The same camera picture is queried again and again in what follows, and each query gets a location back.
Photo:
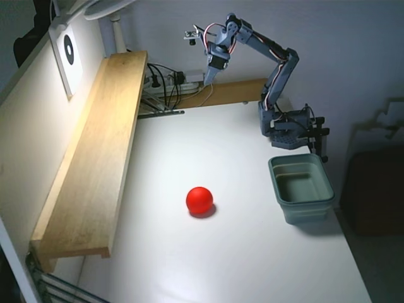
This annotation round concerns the aluminium rail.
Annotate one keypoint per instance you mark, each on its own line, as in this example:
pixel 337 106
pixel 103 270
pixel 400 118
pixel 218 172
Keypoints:
pixel 158 113

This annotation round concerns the blue grey gripper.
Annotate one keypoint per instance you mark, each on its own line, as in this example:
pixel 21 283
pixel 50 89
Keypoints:
pixel 213 64

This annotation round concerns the white power strip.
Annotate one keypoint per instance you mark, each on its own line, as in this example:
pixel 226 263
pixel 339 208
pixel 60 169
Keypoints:
pixel 189 86

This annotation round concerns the blue grey robot arm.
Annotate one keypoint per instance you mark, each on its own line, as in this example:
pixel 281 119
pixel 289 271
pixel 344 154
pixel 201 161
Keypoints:
pixel 252 38

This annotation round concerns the white desk lamp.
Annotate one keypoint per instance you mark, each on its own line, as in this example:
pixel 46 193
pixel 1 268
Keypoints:
pixel 117 34

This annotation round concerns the metal frame rails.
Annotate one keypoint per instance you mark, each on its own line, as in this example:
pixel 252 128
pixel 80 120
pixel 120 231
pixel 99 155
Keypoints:
pixel 57 285

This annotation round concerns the red ball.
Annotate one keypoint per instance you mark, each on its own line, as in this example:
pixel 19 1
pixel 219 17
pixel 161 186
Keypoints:
pixel 199 202

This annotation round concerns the white power adapter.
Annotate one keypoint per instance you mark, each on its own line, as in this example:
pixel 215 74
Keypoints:
pixel 194 75

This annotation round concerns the grey plastic container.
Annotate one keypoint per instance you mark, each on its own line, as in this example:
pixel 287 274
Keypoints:
pixel 303 214

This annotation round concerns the black table clamp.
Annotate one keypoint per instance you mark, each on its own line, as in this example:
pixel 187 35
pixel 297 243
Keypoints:
pixel 318 139

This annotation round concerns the small wrist camera board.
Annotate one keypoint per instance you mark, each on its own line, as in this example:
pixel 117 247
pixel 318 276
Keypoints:
pixel 191 35

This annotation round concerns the black power plug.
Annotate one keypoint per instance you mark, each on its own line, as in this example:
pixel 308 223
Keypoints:
pixel 179 77
pixel 155 82

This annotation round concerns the long wooden shelf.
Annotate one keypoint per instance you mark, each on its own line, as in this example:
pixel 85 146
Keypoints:
pixel 94 158

